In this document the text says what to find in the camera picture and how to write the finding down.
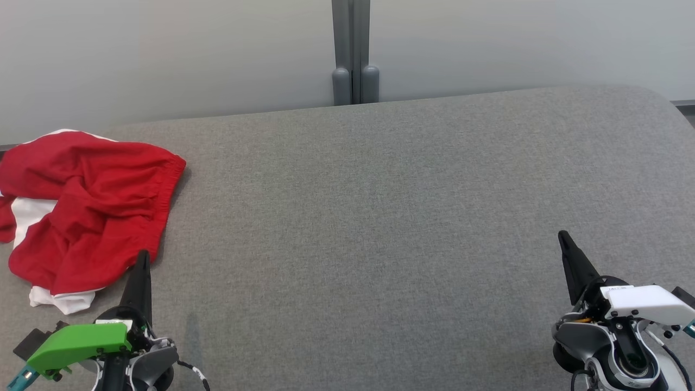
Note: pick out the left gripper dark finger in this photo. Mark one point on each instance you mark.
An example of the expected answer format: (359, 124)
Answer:
(140, 288)

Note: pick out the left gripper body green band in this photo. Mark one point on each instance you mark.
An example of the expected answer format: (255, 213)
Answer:
(81, 345)

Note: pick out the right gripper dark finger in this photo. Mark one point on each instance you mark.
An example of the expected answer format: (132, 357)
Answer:
(576, 266)

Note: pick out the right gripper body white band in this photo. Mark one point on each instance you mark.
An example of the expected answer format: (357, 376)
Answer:
(646, 304)

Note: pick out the red shorts white trim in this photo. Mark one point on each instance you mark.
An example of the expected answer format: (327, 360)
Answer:
(119, 184)

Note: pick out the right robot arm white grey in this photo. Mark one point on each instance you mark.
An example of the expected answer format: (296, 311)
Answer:
(586, 336)

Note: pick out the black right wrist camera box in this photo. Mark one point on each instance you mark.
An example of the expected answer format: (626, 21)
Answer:
(685, 296)

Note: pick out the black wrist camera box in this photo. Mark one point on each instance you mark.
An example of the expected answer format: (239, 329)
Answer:
(685, 296)
(30, 342)

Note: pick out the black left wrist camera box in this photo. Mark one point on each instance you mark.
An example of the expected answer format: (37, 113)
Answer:
(30, 342)

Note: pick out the dark grey wall rail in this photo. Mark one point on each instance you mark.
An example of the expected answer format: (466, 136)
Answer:
(684, 102)
(8, 147)

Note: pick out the grey metal partition post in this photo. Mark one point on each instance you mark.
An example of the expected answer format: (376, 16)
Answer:
(341, 49)
(362, 43)

